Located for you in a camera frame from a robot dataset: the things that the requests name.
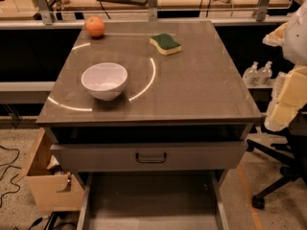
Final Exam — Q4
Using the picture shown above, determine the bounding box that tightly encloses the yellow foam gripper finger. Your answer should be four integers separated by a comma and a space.
262, 22, 288, 47
264, 65, 307, 131

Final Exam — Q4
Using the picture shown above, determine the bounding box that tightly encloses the open bottom drawer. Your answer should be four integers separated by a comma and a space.
77, 171, 230, 230

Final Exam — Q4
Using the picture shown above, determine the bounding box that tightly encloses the black office chair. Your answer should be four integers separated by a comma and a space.
245, 108, 307, 210

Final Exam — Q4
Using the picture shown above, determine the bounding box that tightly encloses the clear plastic bottle right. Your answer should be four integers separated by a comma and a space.
256, 61, 272, 85

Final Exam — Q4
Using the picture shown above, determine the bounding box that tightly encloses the black floor cable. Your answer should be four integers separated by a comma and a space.
0, 144, 23, 209

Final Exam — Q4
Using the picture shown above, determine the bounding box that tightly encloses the grey middle drawer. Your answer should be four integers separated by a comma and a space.
51, 141, 247, 173

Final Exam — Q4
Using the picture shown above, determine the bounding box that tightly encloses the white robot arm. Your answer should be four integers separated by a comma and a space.
263, 1, 307, 131

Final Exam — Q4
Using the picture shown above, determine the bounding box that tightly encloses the white bowl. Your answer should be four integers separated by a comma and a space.
81, 62, 128, 101

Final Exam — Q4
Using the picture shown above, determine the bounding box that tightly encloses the orange fruit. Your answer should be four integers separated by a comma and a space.
85, 16, 106, 37

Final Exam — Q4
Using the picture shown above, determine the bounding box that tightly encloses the grey metal drawer cabinet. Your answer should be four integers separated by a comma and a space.
35, 19, 263, 230

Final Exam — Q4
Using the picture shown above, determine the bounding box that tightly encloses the green and yellow sponge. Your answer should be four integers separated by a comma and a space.
150, 34, 181, 56

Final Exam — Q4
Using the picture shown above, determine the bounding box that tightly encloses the cardboard box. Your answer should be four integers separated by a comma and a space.
17, 128, 84, 213

